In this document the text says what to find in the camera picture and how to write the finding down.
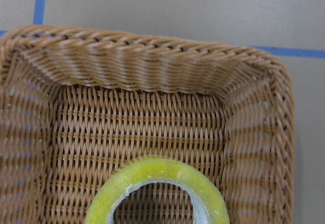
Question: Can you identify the yellow tape roll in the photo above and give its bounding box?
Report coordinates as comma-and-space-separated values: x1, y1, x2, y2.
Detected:
85, 155, 230, 223

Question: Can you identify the brown wicker basket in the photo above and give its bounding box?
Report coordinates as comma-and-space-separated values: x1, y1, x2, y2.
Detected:
1, 25, 295, 223

